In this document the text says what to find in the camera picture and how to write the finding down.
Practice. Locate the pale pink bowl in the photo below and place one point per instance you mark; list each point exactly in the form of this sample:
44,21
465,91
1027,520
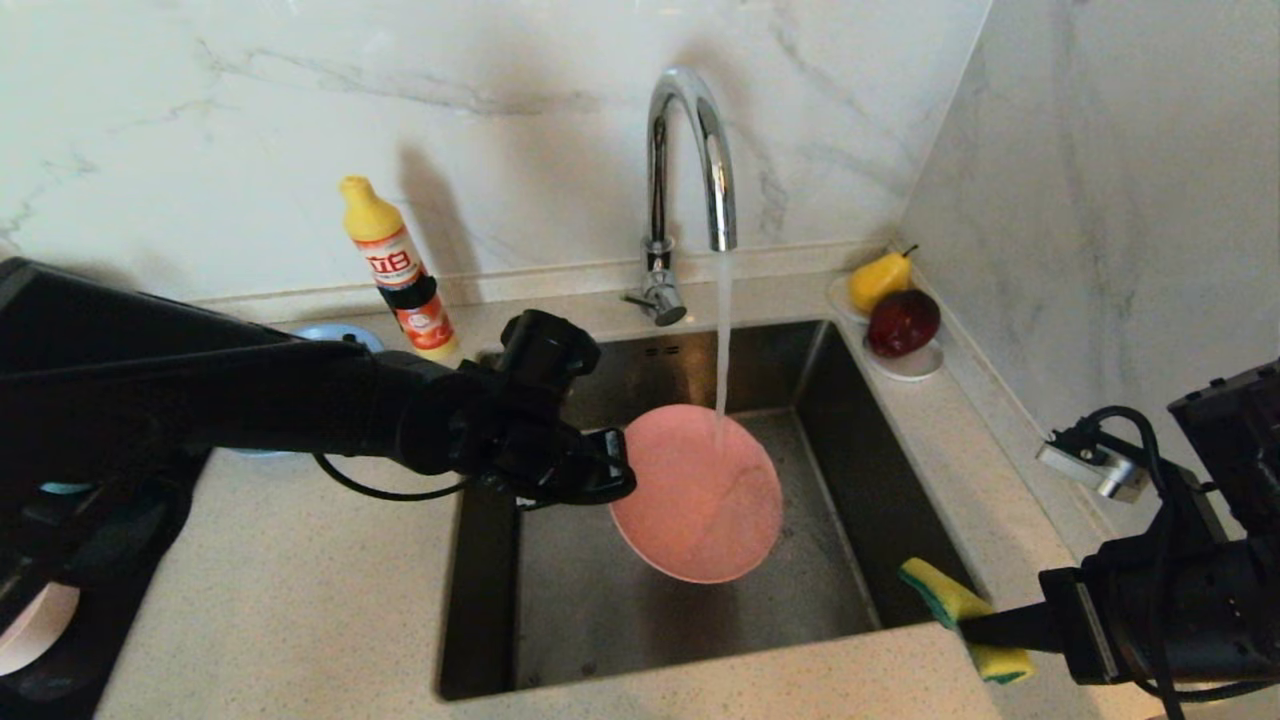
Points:
30,630

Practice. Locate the black glass cooktop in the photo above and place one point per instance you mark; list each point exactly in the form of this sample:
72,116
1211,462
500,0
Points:
120,560

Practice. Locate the teal bowl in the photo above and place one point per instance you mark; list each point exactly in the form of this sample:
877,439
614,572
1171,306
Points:
65,488

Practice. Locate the blue grey plate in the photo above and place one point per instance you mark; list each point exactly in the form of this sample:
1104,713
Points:
345,335

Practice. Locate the yellow pear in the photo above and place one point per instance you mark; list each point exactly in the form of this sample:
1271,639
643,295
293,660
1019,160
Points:
879,281

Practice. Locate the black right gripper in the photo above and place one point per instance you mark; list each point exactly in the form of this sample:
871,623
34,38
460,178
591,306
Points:
1100,620

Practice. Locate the small white fruit dish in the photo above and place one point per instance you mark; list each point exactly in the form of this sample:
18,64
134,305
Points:
915,366

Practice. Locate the yellow green sponge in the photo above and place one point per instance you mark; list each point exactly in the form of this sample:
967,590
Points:
935,585

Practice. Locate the pink plate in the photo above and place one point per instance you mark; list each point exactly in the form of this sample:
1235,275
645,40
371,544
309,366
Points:
700,500

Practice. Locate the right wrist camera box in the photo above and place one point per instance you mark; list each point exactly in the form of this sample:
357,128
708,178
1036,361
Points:
1090,465

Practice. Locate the dark red apple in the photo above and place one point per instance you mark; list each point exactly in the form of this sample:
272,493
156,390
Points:
904,323

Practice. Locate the chrome gooseneck faucet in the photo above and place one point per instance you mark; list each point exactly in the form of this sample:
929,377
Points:
657,180

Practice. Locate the stainless steel sink basin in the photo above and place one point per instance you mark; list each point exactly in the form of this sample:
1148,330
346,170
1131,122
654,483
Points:
600,610

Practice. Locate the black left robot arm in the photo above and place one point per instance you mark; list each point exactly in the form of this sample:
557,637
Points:
200,390

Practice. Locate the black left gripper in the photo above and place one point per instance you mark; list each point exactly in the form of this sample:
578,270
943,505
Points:
530,450

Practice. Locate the orange dish soap bottle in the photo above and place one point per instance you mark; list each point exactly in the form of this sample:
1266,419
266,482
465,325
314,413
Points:
405,280

